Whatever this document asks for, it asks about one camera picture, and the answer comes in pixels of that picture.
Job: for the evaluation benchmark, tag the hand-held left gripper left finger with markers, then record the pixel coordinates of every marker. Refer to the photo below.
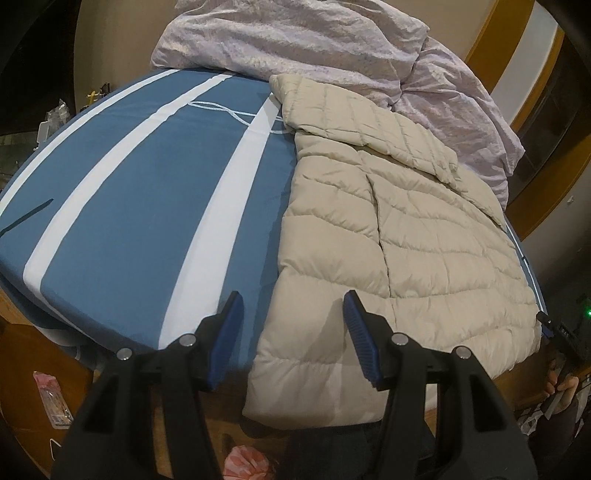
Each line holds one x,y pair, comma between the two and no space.
227,344

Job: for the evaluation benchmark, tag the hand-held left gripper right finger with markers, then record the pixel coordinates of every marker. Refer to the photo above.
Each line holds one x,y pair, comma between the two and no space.
362,344

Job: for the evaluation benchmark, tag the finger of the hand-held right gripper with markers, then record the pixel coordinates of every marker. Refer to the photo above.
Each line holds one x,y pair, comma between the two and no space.
545,323

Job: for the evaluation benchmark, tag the beige puffer jacket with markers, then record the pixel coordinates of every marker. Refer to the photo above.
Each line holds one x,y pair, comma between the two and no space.
415,258

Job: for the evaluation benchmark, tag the person's right hand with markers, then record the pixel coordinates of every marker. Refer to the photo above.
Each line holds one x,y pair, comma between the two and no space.
565,387

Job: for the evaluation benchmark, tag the person's leg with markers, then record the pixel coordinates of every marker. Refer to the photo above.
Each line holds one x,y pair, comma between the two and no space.
332,450

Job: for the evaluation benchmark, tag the pink patterned cloth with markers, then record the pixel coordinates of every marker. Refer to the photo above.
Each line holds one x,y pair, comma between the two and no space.
251,464

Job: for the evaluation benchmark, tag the blue white striped bed sheet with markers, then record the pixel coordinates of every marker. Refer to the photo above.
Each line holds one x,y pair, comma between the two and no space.
138,217

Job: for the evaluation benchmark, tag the pink snack packet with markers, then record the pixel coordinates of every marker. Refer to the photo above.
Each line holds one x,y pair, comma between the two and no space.
51,399

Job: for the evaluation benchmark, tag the clear plastic bag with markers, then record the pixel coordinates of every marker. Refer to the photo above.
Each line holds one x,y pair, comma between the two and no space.
60,113

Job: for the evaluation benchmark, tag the lilac crumpled duvet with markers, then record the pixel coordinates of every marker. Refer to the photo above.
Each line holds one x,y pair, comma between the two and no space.
300,41

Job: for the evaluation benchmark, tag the wooden bed frame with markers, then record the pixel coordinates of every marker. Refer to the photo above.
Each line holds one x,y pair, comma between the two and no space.
226,410

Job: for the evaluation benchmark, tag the wooden door frame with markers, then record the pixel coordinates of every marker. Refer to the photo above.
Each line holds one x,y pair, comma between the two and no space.
489,46

